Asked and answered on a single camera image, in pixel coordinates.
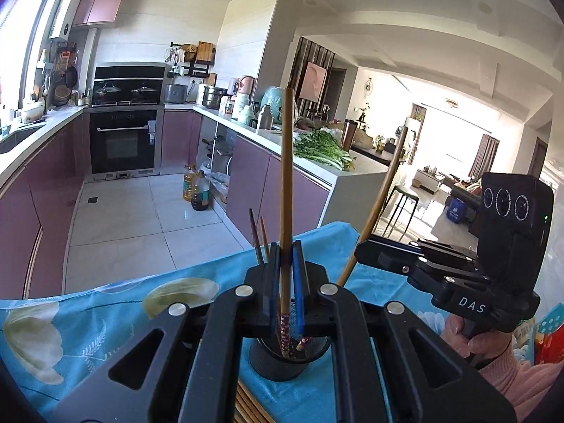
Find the hanging pans and utensils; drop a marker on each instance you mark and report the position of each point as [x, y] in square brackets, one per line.
[66, 75]

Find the person's right hand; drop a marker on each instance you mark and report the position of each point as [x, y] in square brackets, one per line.
[456, 335]

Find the colourful printed packet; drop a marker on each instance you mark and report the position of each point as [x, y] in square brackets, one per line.
[546, 335]

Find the kitchen window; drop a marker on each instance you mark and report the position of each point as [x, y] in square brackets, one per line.
[22, 31]

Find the steel tumbler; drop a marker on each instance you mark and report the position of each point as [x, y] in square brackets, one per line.
[350, 134]

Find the black bar stool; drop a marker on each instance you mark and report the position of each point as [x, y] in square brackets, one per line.
[401, 207]

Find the bunch of leafy greens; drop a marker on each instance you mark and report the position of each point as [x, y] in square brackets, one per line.
[321, 150]

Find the framed wall painting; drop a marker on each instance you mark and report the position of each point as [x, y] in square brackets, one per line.
[313, 81]

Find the person's right forearm pink sleeve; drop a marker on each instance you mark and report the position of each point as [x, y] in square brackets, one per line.
[520, 383]

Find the pink electric kettle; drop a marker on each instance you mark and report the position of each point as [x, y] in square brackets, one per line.
[246, 84]

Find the steel stock pot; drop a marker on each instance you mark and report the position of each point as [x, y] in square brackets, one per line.
[213, 98]

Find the yellow cooking oil bottle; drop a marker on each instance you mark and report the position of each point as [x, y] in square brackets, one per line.
[188, 185]

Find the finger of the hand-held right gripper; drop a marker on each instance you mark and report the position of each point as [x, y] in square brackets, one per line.
[440, 250]
[387, 260]

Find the dark sauce bottle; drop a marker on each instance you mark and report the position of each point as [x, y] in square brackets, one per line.
[201, 194]

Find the wooden chopstick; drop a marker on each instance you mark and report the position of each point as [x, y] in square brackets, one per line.
[255, 242]
[286, 185]
[383, 185]
[264, 233]

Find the kitchen sink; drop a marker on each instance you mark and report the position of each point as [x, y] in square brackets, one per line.
[17, 139]

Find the pink base cabinets under counter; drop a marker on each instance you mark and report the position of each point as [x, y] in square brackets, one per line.
[264, 185]

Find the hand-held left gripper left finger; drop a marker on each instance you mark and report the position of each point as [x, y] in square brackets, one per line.
[276, 291]

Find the white water heater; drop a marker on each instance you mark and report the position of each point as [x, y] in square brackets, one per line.
[66, 13]

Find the black built-in oven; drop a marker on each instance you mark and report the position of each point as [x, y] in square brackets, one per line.
[123, 141]

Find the black wall rack with boards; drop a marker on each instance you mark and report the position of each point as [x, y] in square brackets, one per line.
[200, 59]

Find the steel thermos bottle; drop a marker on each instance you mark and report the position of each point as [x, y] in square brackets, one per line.
[264, 119]

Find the pink base cabinets under window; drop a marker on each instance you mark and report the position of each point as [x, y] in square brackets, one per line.
[39, 194]

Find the pile of chopsticks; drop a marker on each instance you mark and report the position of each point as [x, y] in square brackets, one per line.
[249, 405]

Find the black mesh utensil holder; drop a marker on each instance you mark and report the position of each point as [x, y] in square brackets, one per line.
[268, 365]

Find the dark sofa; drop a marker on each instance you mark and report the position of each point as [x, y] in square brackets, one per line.
[465, 191]

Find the silver toaster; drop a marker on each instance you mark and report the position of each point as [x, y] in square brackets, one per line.
[175, 93]

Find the pink wall cabinet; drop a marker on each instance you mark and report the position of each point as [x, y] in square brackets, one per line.
[99, 2]

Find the mint green appliance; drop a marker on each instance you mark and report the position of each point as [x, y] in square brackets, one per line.
[271, 103]

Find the blue floral tablecloth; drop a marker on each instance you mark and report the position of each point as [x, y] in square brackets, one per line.
[110, 313]

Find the brown curtain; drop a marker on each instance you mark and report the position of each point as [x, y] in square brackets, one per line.
[484, 156]

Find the wall clock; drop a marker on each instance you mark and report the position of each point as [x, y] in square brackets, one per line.
[369, 88]

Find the pot with glass lid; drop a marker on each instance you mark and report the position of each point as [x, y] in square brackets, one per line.
[107, 91]
[144, 91]

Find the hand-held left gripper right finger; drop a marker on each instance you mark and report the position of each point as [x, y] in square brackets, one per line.
[300, 291]

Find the black range hood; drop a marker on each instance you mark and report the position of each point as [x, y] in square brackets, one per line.
[127, 75]

